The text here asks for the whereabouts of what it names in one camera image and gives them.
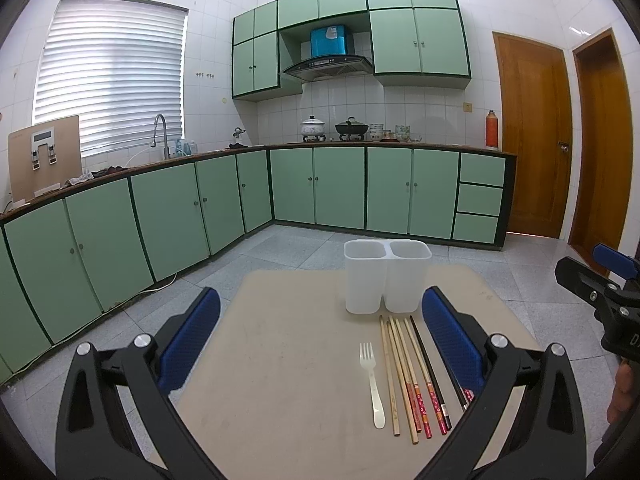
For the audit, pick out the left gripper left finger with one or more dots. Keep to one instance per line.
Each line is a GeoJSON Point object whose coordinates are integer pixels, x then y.
{"type": "Point", "coordinates": [94, 439]}

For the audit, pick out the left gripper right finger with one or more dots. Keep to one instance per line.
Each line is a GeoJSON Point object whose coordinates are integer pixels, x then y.
{"type": "Point", "coordinates": [525, 420]}

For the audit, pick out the black chopstick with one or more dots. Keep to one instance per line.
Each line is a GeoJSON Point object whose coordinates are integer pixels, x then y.
{"type": "Point", "coordinates": [463, 395]}
{"type": "Point", "coordinates": [438, 393]}

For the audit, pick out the red-tipped bamboo chopstick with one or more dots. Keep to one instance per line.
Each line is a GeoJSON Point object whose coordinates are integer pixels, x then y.
{"type": "Point", "coordinates": [420, 355]}
{"type": "Point", "coordinates": [415, 423]}
{"type": "Point", "coordinates": [417, 396]}

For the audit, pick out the green lower kitchen cabinets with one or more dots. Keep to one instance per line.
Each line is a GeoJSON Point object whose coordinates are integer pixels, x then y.
{"type": "Point", "coordinates": [69, 258]}

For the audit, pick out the person's right hand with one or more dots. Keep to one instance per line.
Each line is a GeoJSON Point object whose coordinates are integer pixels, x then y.
{"type": "Point", "coordinates": [623, 393]}

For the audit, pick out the white double utensil holder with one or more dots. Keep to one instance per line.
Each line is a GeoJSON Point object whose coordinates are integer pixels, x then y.
{"type": "Point", "coordinates": [385, 273]}

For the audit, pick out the brown wooden door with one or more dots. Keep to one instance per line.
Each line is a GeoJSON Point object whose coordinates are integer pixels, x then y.
{"type": "Point", "coordinates": [537, 128]}
{"type": "Point", "coordinates": [606, 161]}

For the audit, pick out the black wok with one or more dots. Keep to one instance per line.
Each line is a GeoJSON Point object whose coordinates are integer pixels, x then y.
{"type": "Point", "coordinates": [351, 130]}

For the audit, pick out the brown cardboard box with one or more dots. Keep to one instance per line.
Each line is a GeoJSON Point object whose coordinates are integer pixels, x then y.
{"type": "Point", "coordinates": [43, 157]}

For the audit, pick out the black range hood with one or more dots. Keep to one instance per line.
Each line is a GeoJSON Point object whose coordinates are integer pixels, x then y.
{"type": "Point", "coordinates": [330, 66]}

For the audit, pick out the blue box on hood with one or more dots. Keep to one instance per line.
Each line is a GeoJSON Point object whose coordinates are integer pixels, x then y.
{"type": "Point", "coordinates": [330, 40]}

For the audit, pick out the white window blind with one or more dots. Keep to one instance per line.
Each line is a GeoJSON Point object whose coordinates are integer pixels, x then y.
{"type": "Point", "coordinates": [118, 66]}

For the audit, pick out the green upper wall cabinets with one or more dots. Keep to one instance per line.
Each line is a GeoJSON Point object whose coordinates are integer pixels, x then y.
{"type": "Point", "coordinates": [408, 43]}

